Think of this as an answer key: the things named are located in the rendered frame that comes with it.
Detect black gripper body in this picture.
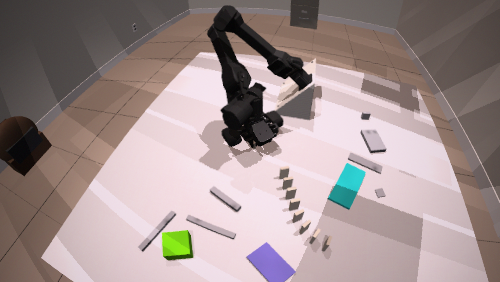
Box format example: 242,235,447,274
221,110,284,147

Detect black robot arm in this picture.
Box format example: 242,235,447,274
207,5,313,146

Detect green cube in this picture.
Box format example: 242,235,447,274
162,230,194,261

